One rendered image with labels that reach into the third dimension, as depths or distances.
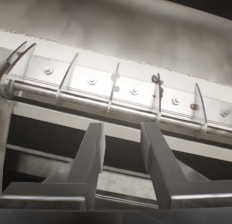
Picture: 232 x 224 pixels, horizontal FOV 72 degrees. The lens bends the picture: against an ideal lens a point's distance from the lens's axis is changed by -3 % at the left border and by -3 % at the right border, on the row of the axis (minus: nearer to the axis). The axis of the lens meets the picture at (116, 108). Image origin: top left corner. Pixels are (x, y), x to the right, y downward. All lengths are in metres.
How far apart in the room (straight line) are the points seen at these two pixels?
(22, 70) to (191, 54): 0.35
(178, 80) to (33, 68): 0.28
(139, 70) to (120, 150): 1.22
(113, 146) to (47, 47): 1.25
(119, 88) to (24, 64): 0.17
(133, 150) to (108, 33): 1.26
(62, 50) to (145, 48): 0.17
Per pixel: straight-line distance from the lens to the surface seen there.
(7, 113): 0.34
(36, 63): 0.34
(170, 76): 0.35
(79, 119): 0.31
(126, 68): 0.33
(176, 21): 0.49
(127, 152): 1.52
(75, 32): 0.38
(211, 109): 0.37
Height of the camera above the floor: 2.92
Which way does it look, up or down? 73 degrees down
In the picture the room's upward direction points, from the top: 178 degrees counter-clockwise
